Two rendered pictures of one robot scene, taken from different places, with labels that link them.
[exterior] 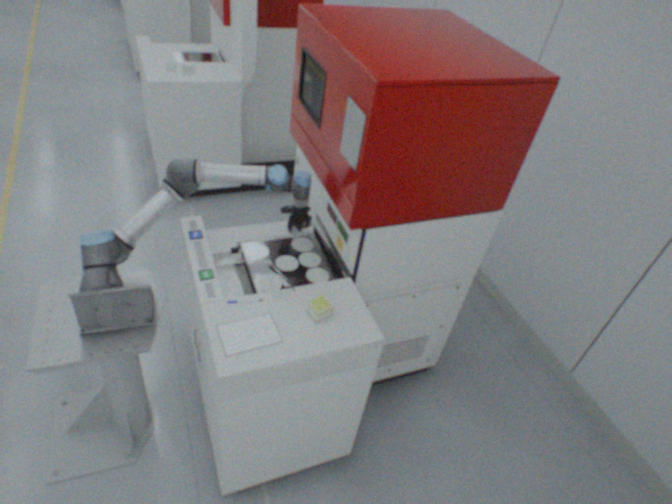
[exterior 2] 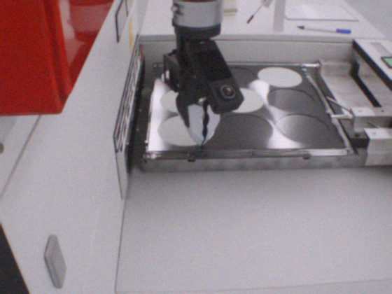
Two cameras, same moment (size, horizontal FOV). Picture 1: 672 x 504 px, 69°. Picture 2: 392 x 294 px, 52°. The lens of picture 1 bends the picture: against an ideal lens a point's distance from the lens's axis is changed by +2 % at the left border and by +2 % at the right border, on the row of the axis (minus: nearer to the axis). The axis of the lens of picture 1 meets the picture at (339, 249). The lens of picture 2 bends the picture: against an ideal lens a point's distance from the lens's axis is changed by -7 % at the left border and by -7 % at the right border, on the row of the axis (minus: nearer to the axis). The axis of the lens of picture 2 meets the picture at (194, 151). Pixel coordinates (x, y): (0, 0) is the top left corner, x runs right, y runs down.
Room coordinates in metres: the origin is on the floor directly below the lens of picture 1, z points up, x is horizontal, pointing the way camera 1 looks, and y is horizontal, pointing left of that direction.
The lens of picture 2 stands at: (2.33, 0.48, 1.32)
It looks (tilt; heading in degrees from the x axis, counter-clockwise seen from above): 36 degrees down; 206
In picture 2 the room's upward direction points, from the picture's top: straight up
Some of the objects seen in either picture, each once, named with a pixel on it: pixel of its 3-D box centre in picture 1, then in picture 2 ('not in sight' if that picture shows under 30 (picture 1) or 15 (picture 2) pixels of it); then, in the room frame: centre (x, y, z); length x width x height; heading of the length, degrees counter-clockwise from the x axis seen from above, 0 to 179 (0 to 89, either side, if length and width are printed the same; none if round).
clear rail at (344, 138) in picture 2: (247, 269); (323, 101); (1.51, 0.38, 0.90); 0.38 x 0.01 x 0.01; 28
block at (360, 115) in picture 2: (224, 263); (369, 117); (1.53, 0.48, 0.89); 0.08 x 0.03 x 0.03; 118
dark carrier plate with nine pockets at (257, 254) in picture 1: (287, 263); (239, 101); (1.60, 0.22, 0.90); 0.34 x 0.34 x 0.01; 28
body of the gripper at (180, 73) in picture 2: (300, 215); (194, 57); (1.76, 0.21, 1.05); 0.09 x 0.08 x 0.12; 56
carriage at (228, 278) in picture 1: (228, 280); (354, 110); (1.46, 0.45, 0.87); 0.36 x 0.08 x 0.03; 28
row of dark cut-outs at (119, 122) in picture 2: (332, 244); (129, 78); (1.71, 0.04, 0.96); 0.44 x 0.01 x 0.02; 28
